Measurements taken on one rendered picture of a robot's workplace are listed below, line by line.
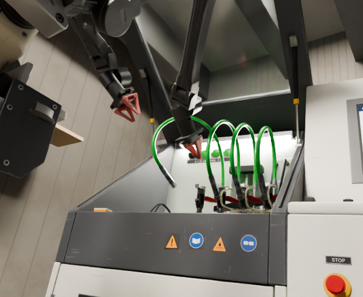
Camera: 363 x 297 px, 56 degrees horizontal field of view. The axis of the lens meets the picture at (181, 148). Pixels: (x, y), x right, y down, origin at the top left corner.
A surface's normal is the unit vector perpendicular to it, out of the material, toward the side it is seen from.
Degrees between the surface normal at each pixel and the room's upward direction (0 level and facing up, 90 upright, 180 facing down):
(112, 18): 120
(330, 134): 76
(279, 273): 90
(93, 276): 90
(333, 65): 90
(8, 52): 172
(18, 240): 90
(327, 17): 180
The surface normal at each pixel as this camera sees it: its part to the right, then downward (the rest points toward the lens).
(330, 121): -0.40, -0.61
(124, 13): 0.79, 0.49
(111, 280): -0.44, -0.41
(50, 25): -0.21, 0.84
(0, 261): 0.81, -0.14
